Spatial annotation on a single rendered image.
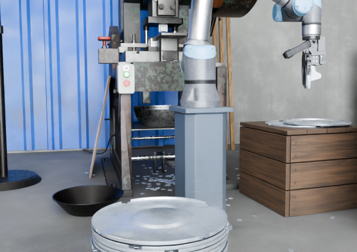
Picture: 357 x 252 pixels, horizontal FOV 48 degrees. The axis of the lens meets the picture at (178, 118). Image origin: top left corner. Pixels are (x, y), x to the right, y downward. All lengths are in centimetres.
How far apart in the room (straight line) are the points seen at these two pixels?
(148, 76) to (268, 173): 74
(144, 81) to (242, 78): 177
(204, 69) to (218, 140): 26
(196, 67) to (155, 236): 78
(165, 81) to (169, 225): 124
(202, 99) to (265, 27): 238
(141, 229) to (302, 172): 98
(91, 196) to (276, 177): 83
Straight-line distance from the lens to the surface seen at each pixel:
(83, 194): 189
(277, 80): 375
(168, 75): 198
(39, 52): 333
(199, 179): 143
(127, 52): 205
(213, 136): 142
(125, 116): 190
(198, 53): 143
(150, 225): 83
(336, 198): 182
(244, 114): 362
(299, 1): 155
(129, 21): 240
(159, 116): 208
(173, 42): 206
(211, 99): 142
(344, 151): 180
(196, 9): 161
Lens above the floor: 53
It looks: 5 degrees down
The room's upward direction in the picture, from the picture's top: straight up
